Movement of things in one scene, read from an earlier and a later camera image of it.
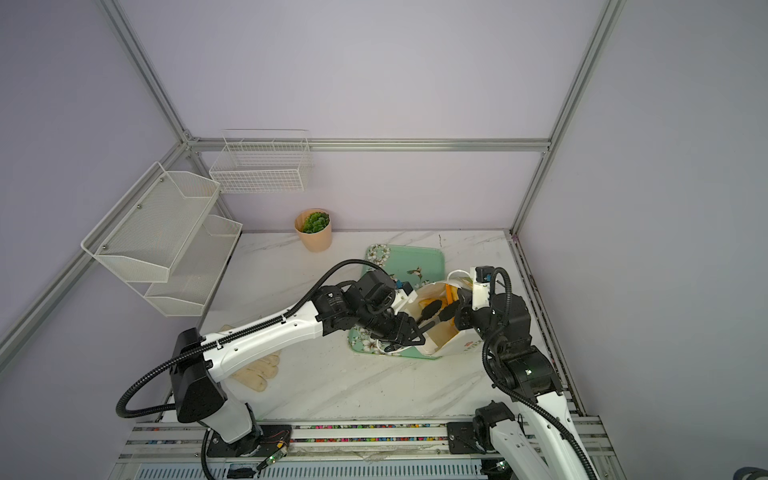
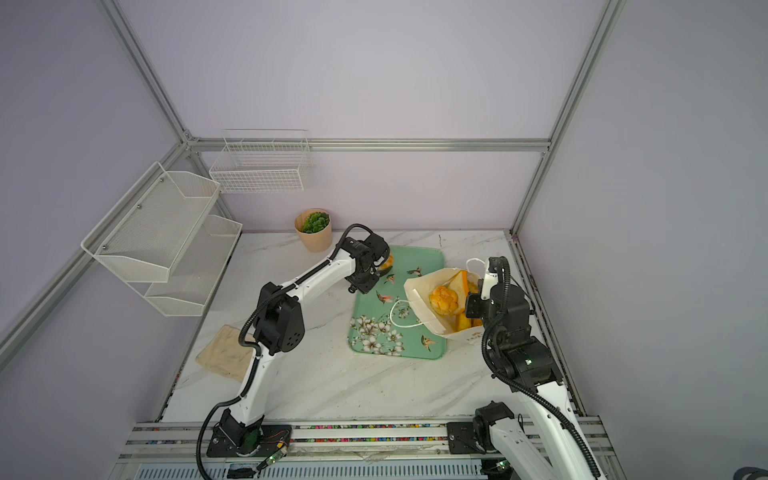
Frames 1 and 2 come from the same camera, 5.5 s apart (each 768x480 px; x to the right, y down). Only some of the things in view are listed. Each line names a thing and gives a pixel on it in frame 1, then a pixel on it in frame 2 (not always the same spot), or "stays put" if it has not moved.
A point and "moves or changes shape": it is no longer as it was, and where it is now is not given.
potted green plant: [314, 226] stays put
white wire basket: [263, 161] stays put
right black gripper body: [478, 321] stays put
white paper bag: [437, 301] moves or changes shape
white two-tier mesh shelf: [161, 240] stays put
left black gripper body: [383, 324] → [364, 281]
